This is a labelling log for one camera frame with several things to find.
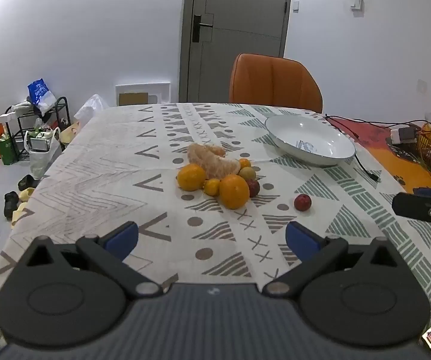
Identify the black charger cable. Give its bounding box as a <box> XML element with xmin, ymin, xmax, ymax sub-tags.
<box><xmin>325</xmin><ymin>114</ymin><xmax>431</xmax><ymax>130</ymax></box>

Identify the large orange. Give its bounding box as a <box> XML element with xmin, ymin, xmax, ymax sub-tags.
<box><xmin>219</xmin><ymin>174</ymin><xmax>251</xmax><ymax>210</ymax></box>
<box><xmin>177</xmin><ymin>163</ymin><xmax>206</xmax><ymax>192</ymax></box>

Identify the white foam frame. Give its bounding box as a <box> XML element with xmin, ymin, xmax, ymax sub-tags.
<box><xmin>115</xmin><ymin>82</ymin><xmax>172</xmax><ymax>106</ymax></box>

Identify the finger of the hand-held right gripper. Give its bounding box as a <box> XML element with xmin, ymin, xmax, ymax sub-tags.
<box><xmin>392</xmin><ymin>187</ymin><xmax>431</xmax><ymax>229</ymax></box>

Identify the orange cartoon table mat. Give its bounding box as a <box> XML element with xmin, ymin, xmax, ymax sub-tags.
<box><xmin>326</xmin><ymin>114</ymin><xmax>431</xmax><ymax>196</ymax></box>

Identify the black shoe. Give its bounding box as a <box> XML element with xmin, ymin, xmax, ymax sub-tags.
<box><xmin>4</xmin><ymin>191</ymin><xmax>20</xmax><ymax>218</ymax></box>
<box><xmin>17</xmin><ymin>175</ymin><xmax>41</xmax><ymax>192</ymax></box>

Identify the crumpled white plastic bag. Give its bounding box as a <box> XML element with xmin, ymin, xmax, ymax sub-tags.
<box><xmin>74</xmin><ymin>94</ymin><xmax>110</xmax><ymax>124</ymax></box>

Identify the white power adapter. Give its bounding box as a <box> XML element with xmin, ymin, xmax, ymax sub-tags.
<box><xmin>390</xmin><ymin>125</ymin><xmax>419</xmax><ymax>144</ymax></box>

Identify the filled white plastic bag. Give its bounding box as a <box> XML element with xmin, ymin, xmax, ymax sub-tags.
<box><xmin>24</xmin><ymin>127</ymin><xmax>63</xmax><ymax>180</ymax></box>

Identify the blue plastic bag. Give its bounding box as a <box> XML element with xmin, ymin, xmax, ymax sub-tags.
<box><xmin>27</xmin><ymin>79</ymin><xmax>57</xmax><ymax>115</ymax></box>

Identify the small peeled pomelo segment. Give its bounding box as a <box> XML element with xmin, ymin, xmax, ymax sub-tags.
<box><xmin>187</xmin><ymin>143</ymin><xmax>227</xmax><ymax>166</ymax></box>

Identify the white ceramic plate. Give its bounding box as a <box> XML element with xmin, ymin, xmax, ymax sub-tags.
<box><xmin>264</xmin><ymin>115</ymin><xmax>356</xmax><ymax>167</ymax></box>

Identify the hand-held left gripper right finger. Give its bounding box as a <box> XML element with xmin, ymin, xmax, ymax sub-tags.
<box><xmin>262</xmin><ymin>221</ymin><xmax>412</xmax><ymax>296</ymax></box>

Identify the orange leather chair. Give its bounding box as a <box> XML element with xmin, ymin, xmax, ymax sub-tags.
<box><xmin>229</xmin><ymin>53</ymin><xmax>323</xmax><ymax>114</ymax></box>

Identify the brown cardboard sheet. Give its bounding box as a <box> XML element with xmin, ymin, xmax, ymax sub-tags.
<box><xmin>119</xmin><ymin>92</ymin><xmax>149</xmax><ymax>106</ymax></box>

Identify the green paper bag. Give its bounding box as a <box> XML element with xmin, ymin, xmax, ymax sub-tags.
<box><xmin>0</xmin><ymin>135</ymin><xmax>20</xmax><ymax>166</ymax></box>

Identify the grey door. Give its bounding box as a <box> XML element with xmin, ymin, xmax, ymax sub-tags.
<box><xmin>179</xmin><ymin>0</ymin><xmax>294</xmax><ymax>103</ymax></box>

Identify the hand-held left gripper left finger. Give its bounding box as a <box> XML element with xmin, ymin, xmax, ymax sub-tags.
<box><xmin>16</xmin><ymin>222</ymin><xmax>164</xmax><ymax>299</ymax></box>

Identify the large peeled pomelo segment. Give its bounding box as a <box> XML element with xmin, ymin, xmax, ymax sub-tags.
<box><xmin>200</xmin><ymin>153</ymin><xmax>241</xmax><ymax>180</ymax></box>

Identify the bright red small fruit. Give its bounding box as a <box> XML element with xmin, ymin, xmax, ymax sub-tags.
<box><xmin>294</xmin><ymin>194</ymin><xmax>312</xmax><ymax>212</ymax></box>

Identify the black cable with plug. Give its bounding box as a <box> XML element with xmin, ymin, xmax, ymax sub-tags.
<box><xmin>348</xmin><ymin>135</ymin><xmax>382</xmax><ymax>182</ymax></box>

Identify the black door handle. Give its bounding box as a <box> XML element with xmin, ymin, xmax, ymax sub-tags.
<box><xmin>192</xmin><ymin>14</ymin><xmax>214</xmax><ymax>43</ymax></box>

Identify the black shoe rack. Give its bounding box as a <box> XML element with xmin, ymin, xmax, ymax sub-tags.
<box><xmin>5</xmin><ymin>97</ymin><xmax>70</xmax><ymax>162</ymax></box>

